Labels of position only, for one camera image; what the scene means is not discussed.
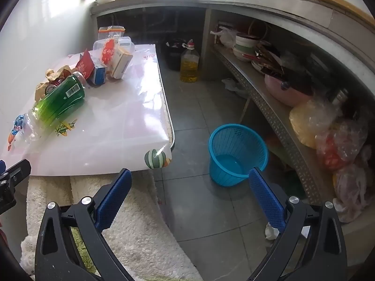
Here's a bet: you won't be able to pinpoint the red patterned packet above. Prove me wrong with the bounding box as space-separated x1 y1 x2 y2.
100 37 121 72

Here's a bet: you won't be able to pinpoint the blue and white carton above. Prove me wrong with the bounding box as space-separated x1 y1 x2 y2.
87 61 107 85

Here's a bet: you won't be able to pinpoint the cooking oil bottle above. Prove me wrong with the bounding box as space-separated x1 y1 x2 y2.
180 39 201 83

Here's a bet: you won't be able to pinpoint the red drink can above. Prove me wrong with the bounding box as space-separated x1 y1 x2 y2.
44 78 66 96

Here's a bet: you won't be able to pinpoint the bottles on wooden shelf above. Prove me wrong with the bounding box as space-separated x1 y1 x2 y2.
307 0 372 28

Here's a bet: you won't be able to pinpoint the crumpled white tissue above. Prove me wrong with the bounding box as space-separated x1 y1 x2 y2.
221 78 249 98
264 222 280 240

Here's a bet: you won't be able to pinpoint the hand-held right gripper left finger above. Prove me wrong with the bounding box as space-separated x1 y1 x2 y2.
34 168 135 281

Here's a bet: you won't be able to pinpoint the red snack pouch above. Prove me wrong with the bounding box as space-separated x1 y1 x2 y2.
75 49 95 80

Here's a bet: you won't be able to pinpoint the pink plastic bag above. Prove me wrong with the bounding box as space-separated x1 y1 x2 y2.
332 146 372 223

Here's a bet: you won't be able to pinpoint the white printed tablecloth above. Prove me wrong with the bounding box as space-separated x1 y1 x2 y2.
0 43 176 179

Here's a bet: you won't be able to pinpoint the white plastic bag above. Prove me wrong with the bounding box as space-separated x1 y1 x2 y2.
210 26 238 48

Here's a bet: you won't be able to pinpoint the pink pot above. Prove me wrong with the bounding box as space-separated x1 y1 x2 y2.
264 73 314 107

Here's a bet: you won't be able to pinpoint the yellow plastic bag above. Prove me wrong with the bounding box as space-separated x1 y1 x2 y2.
289 98 343 150

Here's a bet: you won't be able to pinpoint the clear zip bag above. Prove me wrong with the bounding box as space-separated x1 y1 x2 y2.
98 26 126 41

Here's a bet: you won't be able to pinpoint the perforated metal shelf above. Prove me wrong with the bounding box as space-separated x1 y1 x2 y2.
212 45 337 205

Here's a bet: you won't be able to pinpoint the clear printed plastic wrapper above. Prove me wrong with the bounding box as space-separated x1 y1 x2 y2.
7 113 43 153

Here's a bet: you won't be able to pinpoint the crumpled brown paper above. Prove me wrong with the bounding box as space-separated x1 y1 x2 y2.
34 67 74 101

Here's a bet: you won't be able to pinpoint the clear plastic container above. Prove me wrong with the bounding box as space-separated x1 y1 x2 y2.
93 37 135 56

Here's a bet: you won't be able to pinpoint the blue plastic basket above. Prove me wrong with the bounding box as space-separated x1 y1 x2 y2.
209 124 269 187

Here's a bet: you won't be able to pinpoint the black bucket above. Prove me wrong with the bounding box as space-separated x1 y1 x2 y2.
164 37 188 71

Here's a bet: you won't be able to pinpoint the stack of bowls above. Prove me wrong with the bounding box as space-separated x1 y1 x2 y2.
233 33 261 62

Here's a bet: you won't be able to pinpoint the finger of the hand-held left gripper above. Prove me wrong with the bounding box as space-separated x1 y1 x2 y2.
0 159 32 215

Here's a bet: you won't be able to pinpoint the stack of plates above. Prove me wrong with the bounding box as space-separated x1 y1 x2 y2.
250 55 282 74

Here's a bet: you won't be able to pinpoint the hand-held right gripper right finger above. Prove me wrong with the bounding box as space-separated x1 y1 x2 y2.
247 167 348 281

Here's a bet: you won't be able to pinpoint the grey stone counter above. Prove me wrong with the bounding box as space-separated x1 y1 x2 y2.
90 0 375 94

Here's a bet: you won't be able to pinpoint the white fluffy rug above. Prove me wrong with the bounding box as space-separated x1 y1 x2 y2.
20 176 203 281

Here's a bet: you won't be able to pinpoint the green fluffy mat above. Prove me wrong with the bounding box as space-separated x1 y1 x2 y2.
70 227 97 273

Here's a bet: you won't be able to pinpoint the cream cardboard box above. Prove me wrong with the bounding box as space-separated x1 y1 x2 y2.
111 46 134 79

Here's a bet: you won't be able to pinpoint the red plastic bag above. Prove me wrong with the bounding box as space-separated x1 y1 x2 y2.
315 120 368 172

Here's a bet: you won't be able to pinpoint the green packet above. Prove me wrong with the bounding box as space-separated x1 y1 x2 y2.
31 72 90 129

